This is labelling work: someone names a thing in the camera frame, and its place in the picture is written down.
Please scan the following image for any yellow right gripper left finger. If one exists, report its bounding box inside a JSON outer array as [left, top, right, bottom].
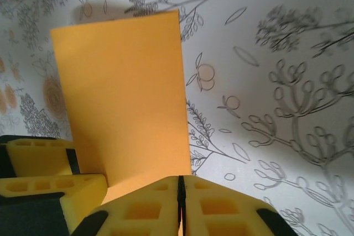
[[72, 175, 183, 236]]

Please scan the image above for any orange paper sheet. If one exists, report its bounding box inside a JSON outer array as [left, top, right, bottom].
[[50, 9, 192, 206]]

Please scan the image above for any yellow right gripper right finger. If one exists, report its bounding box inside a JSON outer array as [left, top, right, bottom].
[[181, 174, 299, 236]]

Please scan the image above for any floral patterned table cover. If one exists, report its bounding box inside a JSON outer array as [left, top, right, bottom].
[[0, 0, 354, 236]]

